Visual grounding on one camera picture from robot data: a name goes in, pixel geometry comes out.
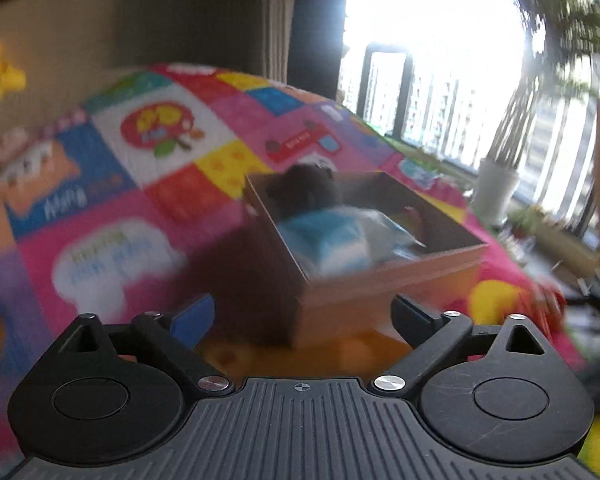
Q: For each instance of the brown cardboard box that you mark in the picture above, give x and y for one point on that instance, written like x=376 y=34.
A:
x=340 y=305

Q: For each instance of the blue and white packet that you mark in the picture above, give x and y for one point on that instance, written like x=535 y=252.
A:
x=330 y=240

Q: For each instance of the tall green potted plant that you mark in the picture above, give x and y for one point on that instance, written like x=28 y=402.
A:
x=550 y=60

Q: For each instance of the dark plush toy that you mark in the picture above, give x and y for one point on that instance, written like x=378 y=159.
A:
x=305 y=185

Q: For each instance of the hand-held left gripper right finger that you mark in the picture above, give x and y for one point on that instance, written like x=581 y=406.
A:
x=412 y=317

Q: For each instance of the clear plastic wrapper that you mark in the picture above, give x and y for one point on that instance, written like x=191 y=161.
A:
x=395 y=232

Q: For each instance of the white plant pot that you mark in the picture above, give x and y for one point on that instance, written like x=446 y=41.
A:
x=495 y=190

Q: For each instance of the grey curtain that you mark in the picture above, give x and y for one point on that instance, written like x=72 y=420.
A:
x=300 y=25

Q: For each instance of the colourful printed play mat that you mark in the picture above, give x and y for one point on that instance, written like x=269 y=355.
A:
x=130 y=200

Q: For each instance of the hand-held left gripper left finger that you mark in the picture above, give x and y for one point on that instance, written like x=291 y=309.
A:
x=195 y=317

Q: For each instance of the yellow plush toy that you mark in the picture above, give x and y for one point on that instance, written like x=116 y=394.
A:
x=0 y=70

